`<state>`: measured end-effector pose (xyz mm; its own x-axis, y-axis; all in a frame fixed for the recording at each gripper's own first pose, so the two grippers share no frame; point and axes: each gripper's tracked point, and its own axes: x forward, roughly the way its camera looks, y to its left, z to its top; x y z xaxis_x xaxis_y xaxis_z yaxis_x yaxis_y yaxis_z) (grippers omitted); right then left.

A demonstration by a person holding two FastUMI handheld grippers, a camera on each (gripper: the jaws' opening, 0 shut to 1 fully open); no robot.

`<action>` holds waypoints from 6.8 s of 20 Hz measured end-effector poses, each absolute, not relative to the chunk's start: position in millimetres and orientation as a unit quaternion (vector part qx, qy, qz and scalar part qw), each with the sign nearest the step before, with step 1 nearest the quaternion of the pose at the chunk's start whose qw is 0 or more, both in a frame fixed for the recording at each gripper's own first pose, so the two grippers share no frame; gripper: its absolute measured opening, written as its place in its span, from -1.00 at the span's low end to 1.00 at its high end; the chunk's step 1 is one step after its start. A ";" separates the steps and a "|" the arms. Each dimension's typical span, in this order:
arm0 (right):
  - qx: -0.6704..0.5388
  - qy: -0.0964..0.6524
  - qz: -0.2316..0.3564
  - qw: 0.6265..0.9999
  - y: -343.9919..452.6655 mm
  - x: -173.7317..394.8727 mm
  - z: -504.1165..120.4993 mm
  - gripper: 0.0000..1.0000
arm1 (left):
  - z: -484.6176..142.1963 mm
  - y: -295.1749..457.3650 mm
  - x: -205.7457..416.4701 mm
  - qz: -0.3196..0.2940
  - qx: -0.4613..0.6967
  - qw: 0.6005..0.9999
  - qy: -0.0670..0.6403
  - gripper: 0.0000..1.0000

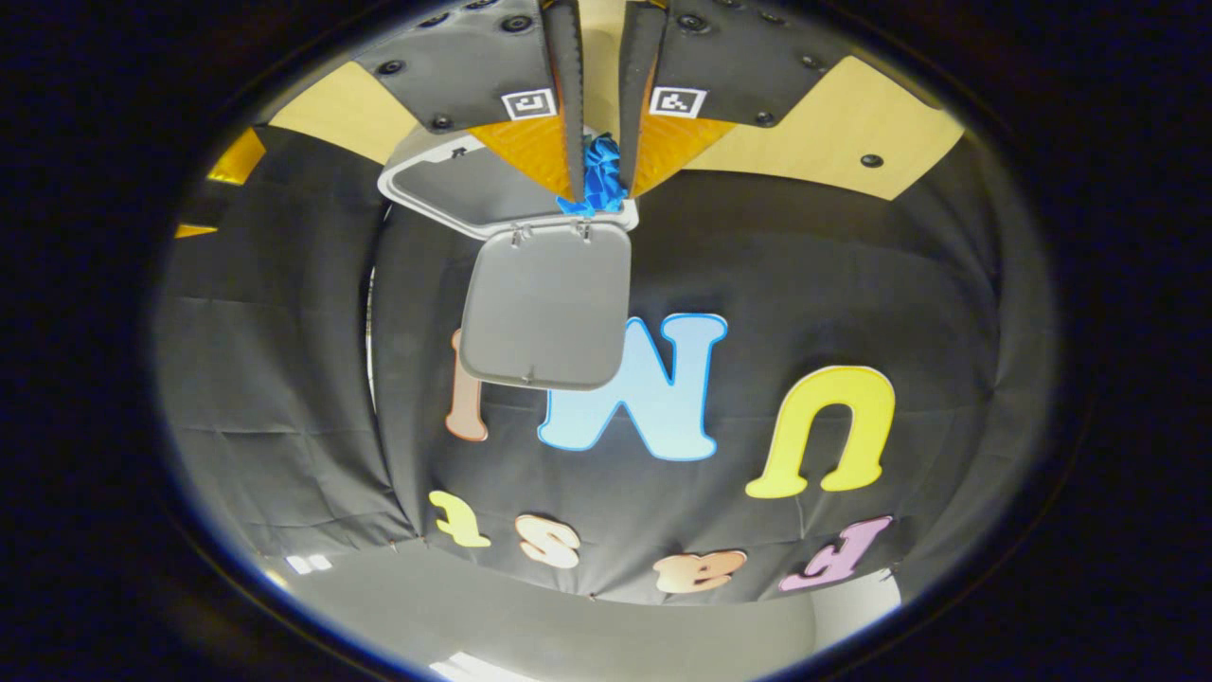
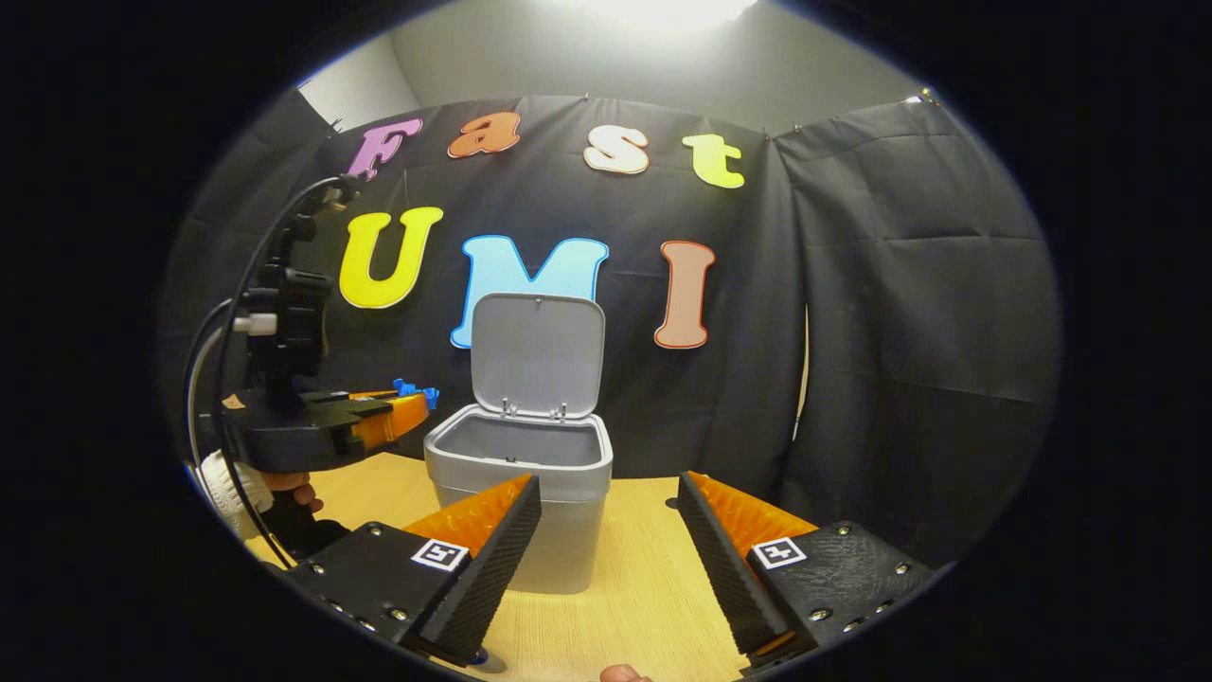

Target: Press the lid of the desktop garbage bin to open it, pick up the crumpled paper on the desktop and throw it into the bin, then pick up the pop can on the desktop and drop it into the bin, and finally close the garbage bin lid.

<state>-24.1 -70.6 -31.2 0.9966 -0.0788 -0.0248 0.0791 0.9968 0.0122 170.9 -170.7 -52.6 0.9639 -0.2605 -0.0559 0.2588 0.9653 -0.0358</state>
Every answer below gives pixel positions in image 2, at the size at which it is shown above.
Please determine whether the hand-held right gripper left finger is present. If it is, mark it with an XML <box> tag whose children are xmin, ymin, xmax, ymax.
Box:
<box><xmin>284</xmin><ymin>474</ymin><xmax>543</xmax><ymax>667</ymax></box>

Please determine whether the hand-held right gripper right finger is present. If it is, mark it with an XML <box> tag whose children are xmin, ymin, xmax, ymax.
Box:
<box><xmin>677</xmin><ymin>471</ymin><xmax>938</xmax><ymax>673</ymax></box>

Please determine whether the white desktop garbage bin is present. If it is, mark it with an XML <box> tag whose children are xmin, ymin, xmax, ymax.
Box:
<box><xmin>423</xmin><ymin>292</ymin><xmax>615</xmax><ymax>596</ymax></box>

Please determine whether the black backdrop cloth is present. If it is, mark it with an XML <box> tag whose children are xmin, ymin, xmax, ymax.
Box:
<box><xmin>159</xmin><ymin>90</ymin><xmax>1061</xmax><ymax>569</ymax></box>

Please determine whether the black cable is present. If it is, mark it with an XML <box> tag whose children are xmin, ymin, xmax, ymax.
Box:
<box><xmin>208</xmin><ymin>175</ymin><xmax>365</xmax><ymax>571</ymax></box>

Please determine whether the white cable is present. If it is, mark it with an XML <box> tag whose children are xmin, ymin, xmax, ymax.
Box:
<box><xmin>185</xmin><ymin>301</ymin><xmax>278</xmax><ymax>456</ymax></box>

